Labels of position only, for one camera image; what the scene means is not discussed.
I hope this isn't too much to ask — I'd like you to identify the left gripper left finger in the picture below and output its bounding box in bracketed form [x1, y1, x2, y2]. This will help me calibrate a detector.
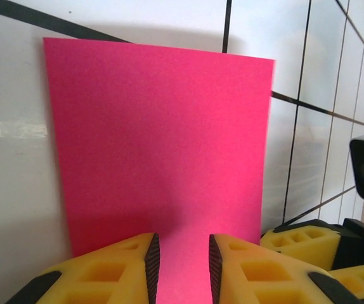
[9, 232, 161, 304]

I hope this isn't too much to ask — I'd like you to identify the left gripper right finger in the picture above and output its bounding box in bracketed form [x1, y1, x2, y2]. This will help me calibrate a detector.
[208, 233, 361, 304]

